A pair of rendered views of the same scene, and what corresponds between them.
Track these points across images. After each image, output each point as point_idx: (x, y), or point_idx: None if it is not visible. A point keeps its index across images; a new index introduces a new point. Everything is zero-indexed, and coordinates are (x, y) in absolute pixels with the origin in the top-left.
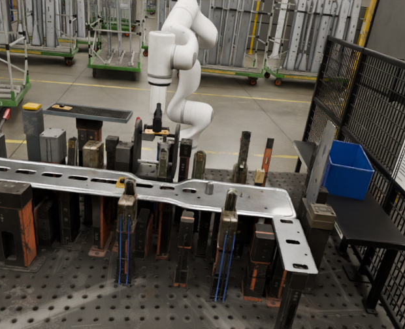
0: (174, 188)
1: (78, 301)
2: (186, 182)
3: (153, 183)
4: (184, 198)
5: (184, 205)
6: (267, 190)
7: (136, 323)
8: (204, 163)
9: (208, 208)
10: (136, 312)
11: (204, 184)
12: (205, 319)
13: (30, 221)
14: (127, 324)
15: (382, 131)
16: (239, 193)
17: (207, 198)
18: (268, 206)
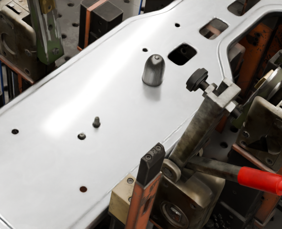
0: (205, 37)
1: (140, 2)
2: (220, 70)
3: (242, 19)
4: (155, 27)
5: (133, 16)
6: (76, 206)
7: (61, 27)
8: (253, 101)
9: (98, 40)
10: (77, 36)
11: (193, 94)
12: (0, 90)
13: None
14: (67, 20)
15: None
16: (109, 131)
17: (133, 61)
18: (15, 143)
